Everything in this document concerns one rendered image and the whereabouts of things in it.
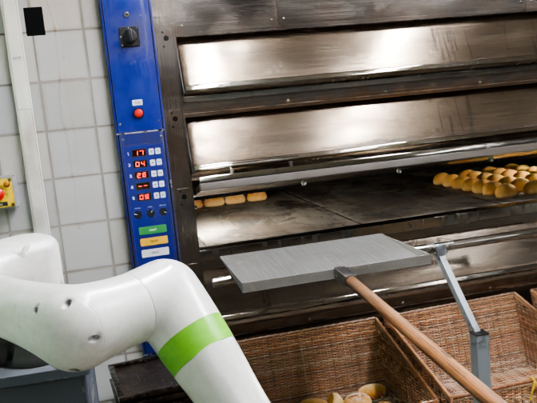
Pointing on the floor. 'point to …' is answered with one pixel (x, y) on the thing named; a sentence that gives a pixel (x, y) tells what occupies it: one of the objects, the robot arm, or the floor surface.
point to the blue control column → (113, 17)
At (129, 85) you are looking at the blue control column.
